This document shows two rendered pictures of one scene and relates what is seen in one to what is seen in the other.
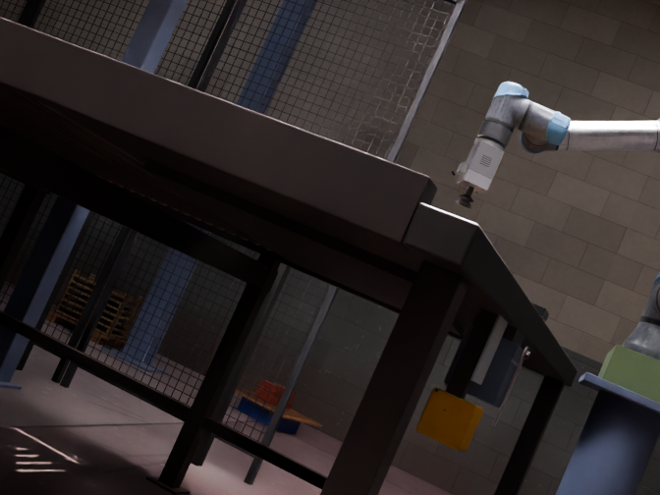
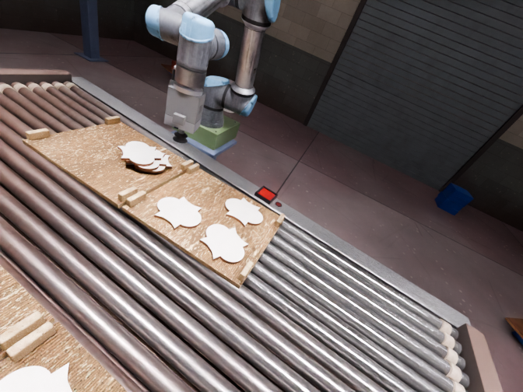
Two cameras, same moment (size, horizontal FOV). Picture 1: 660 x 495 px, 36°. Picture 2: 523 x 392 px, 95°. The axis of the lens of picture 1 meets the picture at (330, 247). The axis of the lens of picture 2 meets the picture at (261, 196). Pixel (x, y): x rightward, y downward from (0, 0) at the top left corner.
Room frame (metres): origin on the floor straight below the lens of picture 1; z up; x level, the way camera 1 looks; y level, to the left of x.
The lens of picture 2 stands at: (2.17, 0.41, 1.49)
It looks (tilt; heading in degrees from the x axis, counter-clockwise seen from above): 35 degrees down; 264
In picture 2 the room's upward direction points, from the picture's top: 24 degrees clockwise
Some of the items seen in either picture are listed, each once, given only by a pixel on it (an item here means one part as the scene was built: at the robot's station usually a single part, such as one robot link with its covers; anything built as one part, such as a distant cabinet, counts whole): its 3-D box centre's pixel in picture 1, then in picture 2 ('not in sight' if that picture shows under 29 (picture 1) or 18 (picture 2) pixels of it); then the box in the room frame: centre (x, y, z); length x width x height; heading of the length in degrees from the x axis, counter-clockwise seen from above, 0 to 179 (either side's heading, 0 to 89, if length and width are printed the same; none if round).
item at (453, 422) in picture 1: (468, 377); not in sight; (1.71, -0.31, 0.74); 0.09 x 0.08 x 0.24; 160
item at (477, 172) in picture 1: (476, 163); (183, 106); (2.40, -0.24, 1.23); 0.10 x 0.09 x 0.16; 93
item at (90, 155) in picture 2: not in sight; (119, 155); (2.63, -0.32, 0.93); 0.41 x 0.35 x 0.02; 163
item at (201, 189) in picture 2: not in sight; (213, 215); (2.23, -0.20, 0.93); 0.41 x 0.35 x 0.02; 163
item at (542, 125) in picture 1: (543, 125); (205, 42); (2.41, -0.36, 1.38); 0.11 x 0.11 x 0.08; 84
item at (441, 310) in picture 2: (526, 333); (229, 181); (2.24, -0.48, 0.89); 2.08 x 0.09 x 0.06; 160
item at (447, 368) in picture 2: not in sight; (197, 199); (2.31, -0.27, 0.90); 1.95 x 0.05 x 0.05; 160
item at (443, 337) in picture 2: not in sight; (213, 189); (2.28, -0.37, 0.90); 1.95 x 0.05 x 0.05; 160
